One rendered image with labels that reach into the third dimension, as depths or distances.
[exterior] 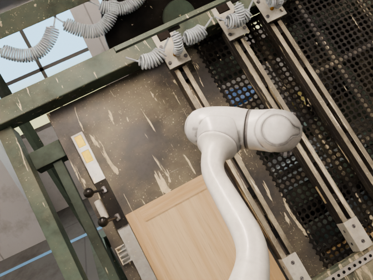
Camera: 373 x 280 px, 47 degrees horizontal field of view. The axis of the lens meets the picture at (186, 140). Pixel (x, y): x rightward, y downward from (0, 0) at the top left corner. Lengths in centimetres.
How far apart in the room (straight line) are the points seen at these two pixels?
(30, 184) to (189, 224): 64
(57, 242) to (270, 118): 104
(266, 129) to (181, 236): 85
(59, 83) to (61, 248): 65
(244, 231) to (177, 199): 90
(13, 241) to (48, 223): 322
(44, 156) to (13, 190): 281
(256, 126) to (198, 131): 15
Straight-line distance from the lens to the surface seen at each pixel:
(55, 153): 190
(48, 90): 184
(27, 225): 487
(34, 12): 220
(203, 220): 176
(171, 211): 176
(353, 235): 185
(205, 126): 107
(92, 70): 184
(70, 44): 475
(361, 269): 189
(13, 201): 475
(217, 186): 97
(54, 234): 176
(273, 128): 101
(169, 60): 183
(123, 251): 177
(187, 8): 235
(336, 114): 193
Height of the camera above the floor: 220
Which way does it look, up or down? 24 degrees down
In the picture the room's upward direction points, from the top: 23 degrees counter-clockwise
